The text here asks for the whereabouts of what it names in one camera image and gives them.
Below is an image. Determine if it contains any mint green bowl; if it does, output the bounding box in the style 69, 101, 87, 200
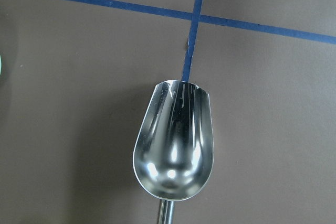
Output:
0, 55, 2, 75

